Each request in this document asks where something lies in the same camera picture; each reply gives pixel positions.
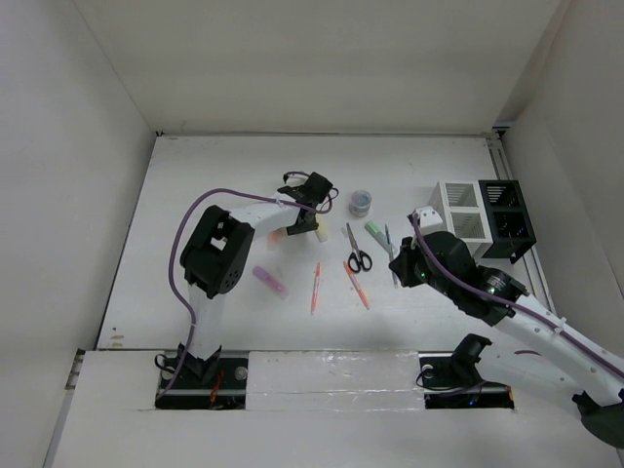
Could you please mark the purple highlighter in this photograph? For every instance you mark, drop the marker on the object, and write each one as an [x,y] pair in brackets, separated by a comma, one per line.
[266,278]

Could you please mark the black handled scissors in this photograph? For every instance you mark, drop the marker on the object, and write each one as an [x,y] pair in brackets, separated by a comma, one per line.
[358,261]

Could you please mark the green highlighter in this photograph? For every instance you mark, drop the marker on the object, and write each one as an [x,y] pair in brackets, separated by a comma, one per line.
[377,234]

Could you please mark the orange highlighter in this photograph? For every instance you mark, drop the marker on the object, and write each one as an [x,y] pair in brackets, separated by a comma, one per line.
[272,240]

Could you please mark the white slotted organizer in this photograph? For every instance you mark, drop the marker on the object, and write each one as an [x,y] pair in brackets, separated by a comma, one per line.
[462,208]

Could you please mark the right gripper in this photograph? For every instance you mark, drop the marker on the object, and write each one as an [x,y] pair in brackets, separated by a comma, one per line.
[402,263]

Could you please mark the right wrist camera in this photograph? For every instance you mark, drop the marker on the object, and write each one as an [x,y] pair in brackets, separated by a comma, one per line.
[428,220]

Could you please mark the black slotted organizer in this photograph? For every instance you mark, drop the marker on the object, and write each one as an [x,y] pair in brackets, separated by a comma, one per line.
[508,220]

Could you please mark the blue pen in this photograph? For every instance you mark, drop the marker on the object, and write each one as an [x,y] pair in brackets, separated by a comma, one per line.
[390,251]

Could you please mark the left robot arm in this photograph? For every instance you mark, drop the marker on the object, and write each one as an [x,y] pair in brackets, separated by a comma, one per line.
[214,257]

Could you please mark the jar of paper clips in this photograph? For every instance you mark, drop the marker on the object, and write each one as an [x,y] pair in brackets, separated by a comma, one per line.
[360,203]

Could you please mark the red pen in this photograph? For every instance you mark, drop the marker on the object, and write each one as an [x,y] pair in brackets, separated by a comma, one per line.
[357,287]
[316,286]

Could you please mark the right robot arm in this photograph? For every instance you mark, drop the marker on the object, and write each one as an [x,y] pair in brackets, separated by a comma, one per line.
[557,363]

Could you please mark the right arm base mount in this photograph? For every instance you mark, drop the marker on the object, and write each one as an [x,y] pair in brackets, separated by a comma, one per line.
[450,380]

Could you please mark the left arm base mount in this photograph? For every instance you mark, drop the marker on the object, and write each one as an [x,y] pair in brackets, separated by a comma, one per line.
[219,383]

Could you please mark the yellow highlighter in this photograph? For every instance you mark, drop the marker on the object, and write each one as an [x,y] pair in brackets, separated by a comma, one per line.
[321,231]

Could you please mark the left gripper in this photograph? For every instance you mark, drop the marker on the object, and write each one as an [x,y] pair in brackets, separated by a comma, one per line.
[302,228]

